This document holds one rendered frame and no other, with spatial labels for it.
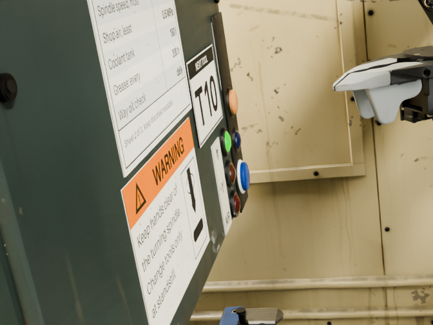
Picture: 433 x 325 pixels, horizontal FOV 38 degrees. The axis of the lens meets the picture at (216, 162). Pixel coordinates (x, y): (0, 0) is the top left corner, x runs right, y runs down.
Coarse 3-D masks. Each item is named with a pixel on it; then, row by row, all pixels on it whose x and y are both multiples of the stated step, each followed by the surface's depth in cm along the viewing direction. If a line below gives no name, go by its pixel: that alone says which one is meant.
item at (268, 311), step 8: (248, 312) 116; (256, 312) 116; (264, 312) 116; (272, 312) 115; (280, 312) 115; (248, 320) 114; (256, 320) 113; (264, 320) 113; (272, 320) 113; (280, 320) 113
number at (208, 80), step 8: (208, 72) 56; (208, 80) 56; (208, 88) 56; (216, 88) 59; (208, 96) 56; (216, 96) 59; (208, 104) 55; (216, 104) 58; (208, 112) 55; (216, 112) 58; (208, 120) 55
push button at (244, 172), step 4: (240, 164) 66; (244, 164) 66; (240, 168) 65; (244, 168) 65; (248, 168) 67; (240, 172) 65; (244, 172) 65; (248, 172) 66; (240, 176) 65; (244, 176) 65; (248, 176) 66; (240, 180) 65; (244, 180) 65; (248, 180) 66; (244, 184) 65; (248, 184) 66; (244, 188) 66; (248, 188) 66
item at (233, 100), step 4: (232, 92) 63; (232, 96) 63; (236, 96) 64; (232, 100) 63; (236, 100) 64; (232, 104) 63; (236, 104) 64; (232, 108) 63; (236, 108) 64; (232, 112) 63; (236, 112) 64
